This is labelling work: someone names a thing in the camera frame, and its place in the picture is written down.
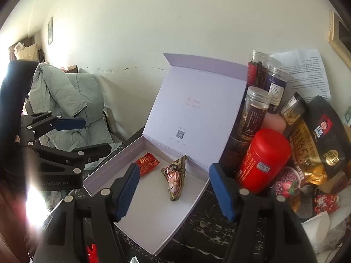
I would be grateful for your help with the red canister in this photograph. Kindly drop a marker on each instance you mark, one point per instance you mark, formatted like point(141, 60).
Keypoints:
point(260, 164)

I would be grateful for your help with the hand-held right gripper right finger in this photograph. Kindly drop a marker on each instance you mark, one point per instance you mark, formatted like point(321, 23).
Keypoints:
point(223, 194)

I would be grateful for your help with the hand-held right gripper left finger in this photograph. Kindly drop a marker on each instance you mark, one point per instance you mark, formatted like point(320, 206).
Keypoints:
point(126, 191)

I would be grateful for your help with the small jar with golden contents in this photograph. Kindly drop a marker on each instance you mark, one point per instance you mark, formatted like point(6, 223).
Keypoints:
point(293, 111)

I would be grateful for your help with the tall clear jar dark label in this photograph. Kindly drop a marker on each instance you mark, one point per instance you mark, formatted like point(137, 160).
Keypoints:
point(246, 120)

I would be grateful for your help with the white paper napkin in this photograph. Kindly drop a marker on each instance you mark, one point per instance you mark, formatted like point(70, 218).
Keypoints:
point(315, 224)

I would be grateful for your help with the green brown snack packet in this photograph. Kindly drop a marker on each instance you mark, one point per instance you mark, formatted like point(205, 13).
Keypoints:
point(174, 178)

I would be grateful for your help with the clear plastic bag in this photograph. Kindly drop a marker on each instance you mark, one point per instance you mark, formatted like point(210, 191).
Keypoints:
point(334, 238)

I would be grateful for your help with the black and gold cereal bag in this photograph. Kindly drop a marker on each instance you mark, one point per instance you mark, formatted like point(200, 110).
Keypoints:
point(326, 148)

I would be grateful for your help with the printed paper sheet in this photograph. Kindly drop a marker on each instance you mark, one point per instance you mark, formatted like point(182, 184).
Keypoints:
point(307, 71)

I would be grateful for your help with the small framed wall picture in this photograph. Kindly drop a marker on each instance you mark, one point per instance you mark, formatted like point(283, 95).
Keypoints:
point(50, 30)

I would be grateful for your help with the grey green down jacket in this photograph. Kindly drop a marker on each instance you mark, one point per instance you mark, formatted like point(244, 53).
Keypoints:
point(71, 93)

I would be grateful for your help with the clear jar with purple label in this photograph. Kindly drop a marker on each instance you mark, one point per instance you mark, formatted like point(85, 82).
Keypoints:
point(275, 87)

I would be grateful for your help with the clear jar with dark berries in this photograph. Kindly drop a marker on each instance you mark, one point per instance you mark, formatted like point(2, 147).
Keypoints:
point(256, 71)

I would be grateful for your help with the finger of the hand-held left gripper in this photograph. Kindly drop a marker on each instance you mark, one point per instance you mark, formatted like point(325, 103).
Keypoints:
point(70, 123)
point(90, 152)

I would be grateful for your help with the red patterned snack packet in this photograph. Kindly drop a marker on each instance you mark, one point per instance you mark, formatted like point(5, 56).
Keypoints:
point(326, 204)

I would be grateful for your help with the white cardboard gift box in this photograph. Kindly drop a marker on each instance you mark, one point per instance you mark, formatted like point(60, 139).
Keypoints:
point(192, 101)

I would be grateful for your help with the wooden picture frame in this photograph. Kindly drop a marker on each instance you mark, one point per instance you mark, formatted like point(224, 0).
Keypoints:
point(336, 38)

